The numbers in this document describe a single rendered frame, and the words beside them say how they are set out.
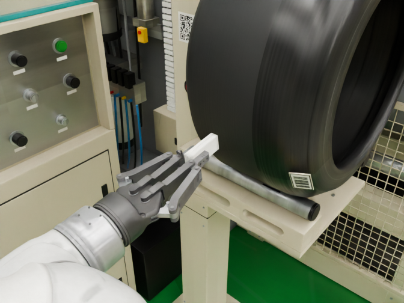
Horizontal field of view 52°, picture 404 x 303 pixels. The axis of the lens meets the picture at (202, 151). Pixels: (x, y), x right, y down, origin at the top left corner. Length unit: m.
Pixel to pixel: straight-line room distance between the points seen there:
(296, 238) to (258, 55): 0.46
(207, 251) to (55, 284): 1.11
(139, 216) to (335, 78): 0.38
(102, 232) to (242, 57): 0.38
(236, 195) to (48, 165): 0.51
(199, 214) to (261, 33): 0.78
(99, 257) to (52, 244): 0.06
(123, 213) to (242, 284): 1.45
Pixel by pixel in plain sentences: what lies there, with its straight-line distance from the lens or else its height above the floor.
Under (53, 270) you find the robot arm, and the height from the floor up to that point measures 1.25.
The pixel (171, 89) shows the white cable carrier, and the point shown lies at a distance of 1.21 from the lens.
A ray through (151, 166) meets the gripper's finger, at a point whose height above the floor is 1.16.
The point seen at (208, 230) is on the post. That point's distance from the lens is 1.40.
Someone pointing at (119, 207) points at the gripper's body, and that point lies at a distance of 0.57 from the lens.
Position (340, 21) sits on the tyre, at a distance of 0.71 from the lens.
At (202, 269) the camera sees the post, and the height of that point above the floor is 0.36.
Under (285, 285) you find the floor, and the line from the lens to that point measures 2.00.
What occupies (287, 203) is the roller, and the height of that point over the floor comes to 0.91.
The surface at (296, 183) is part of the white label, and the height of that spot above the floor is 1.04.
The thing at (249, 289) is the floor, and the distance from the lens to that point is 1.96.
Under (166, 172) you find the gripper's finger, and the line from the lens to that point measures 0.65.
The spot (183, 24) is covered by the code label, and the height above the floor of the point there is 1.23.
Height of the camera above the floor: 1.54
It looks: 33 degrees down
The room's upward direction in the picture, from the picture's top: straight up
